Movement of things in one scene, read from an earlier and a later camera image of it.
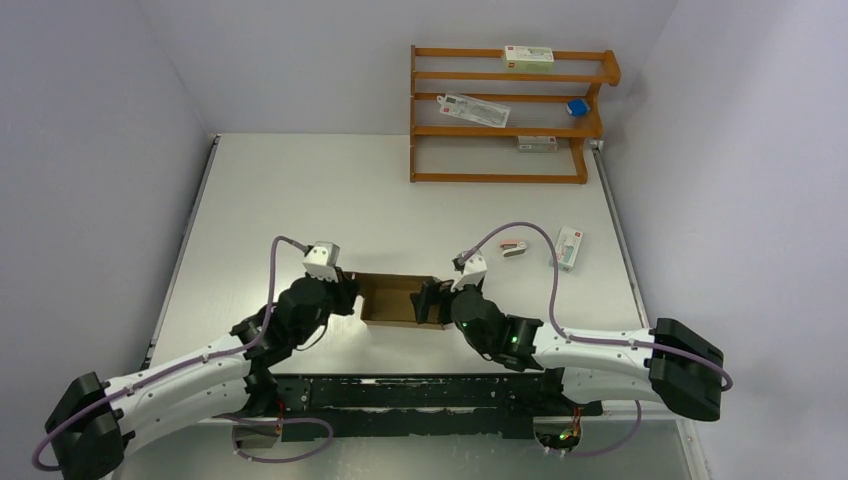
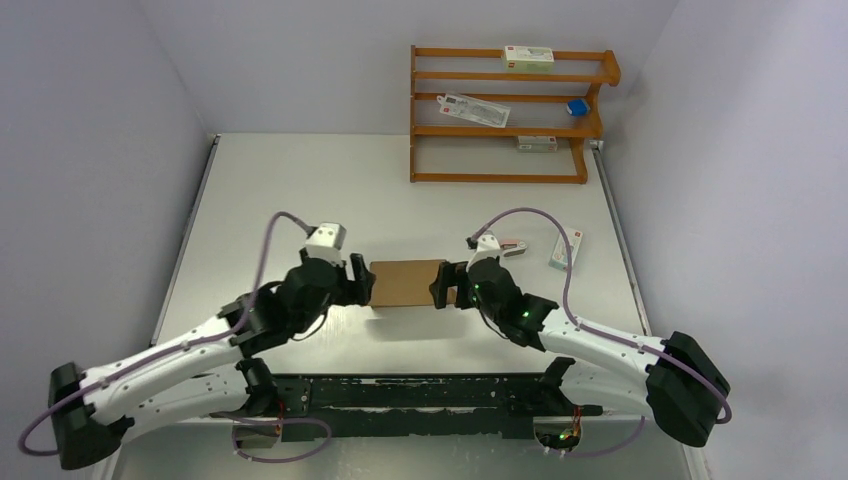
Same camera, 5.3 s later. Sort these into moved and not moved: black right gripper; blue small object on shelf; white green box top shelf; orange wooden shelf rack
Moved: black right gripper
Not moved: blue small object on shelf; orange wooden shelf rack; white green box top shelf
